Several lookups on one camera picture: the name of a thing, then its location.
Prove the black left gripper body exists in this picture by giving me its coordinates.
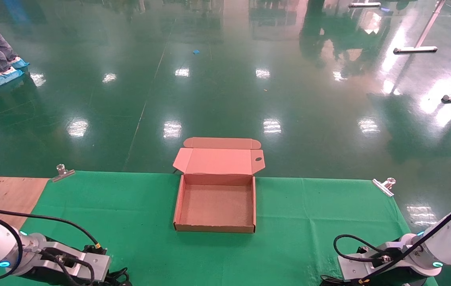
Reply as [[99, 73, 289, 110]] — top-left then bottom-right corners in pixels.
[[17, 266, 108, 286]]

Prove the silver metal binder clip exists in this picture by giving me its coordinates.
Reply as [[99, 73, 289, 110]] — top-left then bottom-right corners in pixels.
[[372, 178, 396, 197], [52, 164, 75, 182]]

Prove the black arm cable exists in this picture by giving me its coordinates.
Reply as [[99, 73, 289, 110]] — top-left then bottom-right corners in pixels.
[[333, 197, 451, 285], [0, 195, 103, 286]]

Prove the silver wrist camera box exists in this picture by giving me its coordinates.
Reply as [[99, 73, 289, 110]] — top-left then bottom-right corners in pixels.
[[31, 242, 111, 283], [337, 246, 403, 282]]

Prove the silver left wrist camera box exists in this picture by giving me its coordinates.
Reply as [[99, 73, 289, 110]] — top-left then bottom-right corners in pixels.
[[31, 242, 111, 283]]

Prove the open brown cardboard box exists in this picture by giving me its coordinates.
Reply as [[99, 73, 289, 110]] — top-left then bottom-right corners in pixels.
[[173, 137, 265, 234]]

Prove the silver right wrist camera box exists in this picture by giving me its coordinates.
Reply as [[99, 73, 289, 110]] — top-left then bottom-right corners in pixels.
[[337, 246, 403, 282]]

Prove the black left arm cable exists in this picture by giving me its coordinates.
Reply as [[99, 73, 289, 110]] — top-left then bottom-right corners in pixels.
[[0, 195, 103, 286]]

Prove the black puck with thin cable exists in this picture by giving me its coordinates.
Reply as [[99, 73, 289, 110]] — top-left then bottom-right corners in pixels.
[[320, 274, 349, 286]]

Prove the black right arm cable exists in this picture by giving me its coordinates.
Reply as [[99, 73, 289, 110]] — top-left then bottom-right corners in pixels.
[[333, 197, 451, 285]]

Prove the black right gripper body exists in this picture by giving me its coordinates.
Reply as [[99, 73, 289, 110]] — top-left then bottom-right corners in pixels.
[[352, 267, 428, 286]]

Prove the green table cloth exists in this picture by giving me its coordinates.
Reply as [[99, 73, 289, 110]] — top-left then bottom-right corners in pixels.
[[0, 171, 438, 286]]

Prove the thick black plug cable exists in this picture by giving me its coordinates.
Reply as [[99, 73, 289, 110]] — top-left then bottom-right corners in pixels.
[[102, 267, 132, 286]]

